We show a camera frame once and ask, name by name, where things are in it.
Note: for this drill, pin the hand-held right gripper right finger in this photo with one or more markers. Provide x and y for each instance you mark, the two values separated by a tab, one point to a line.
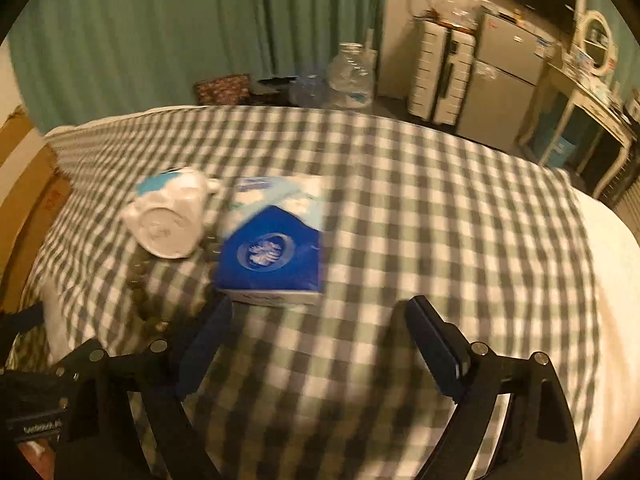
440	355

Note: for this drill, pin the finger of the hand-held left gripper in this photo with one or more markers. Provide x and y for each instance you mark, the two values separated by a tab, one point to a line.
80	362
22	317

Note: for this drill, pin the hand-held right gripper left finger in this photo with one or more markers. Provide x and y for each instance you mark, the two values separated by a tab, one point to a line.
200	355

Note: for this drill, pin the large brown cardboard box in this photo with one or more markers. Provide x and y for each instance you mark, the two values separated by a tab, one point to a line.
25	210

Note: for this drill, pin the blue tissue box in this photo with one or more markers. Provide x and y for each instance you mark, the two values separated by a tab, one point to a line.
270	255

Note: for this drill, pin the white bear figure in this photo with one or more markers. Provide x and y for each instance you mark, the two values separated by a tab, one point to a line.
165	225

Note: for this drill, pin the blue bin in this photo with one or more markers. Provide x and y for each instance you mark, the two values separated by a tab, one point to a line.
555	145

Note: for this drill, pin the patterned brown bag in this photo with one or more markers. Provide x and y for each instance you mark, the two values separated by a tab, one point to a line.
222	90

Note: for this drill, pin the dark bags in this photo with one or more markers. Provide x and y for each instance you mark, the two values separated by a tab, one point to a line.
270	91

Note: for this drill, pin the grey fridge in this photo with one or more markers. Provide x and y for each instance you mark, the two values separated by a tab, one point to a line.
500	85

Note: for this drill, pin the white suitcase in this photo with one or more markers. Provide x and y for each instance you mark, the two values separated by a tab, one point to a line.
430	70

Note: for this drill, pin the pack of water bottles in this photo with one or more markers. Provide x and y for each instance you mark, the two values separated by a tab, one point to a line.
310	91

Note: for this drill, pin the large clear water jug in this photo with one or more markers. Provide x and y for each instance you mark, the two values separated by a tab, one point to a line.
350	75

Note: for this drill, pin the white dressing table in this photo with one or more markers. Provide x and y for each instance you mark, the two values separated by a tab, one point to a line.
595	105

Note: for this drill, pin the wide green curtain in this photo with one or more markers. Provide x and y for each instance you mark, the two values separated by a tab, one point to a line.
150	20

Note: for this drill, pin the clear plastic bag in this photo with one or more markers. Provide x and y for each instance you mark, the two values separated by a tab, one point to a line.
452	14

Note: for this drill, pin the white oval vanity mirror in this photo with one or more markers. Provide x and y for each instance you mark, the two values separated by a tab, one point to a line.
597	35

